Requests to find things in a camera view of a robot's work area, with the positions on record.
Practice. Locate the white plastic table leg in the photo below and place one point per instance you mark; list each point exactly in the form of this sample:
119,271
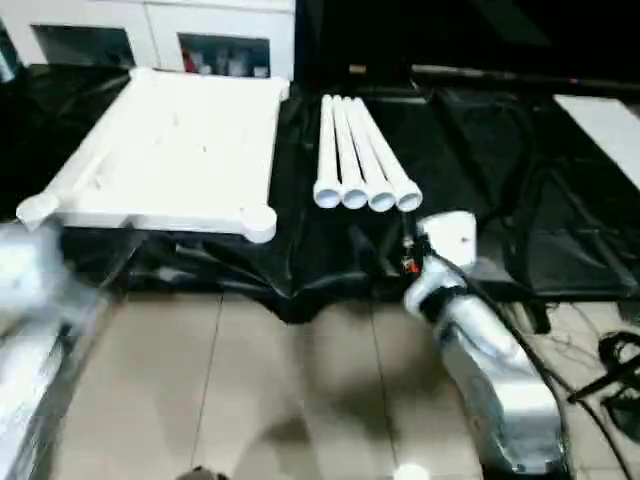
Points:
387,155
347,155
327,150
367,155

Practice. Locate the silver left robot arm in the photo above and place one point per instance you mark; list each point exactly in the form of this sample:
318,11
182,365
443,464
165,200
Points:
30,330

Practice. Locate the black work mat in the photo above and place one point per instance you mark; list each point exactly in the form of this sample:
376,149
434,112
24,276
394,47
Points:
480,200

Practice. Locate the small tan label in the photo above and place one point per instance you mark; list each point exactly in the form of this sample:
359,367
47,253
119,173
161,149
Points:
357,70

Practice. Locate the dark low shelf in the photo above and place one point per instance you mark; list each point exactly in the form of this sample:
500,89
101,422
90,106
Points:
520,76

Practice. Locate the white flat board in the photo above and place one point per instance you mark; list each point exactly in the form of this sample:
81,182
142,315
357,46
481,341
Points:
610,130

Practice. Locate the red bottle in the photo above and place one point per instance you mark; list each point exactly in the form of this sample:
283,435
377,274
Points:
188,60

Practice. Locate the white cabinet with glass doors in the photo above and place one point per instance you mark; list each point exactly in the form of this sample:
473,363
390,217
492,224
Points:
150,20

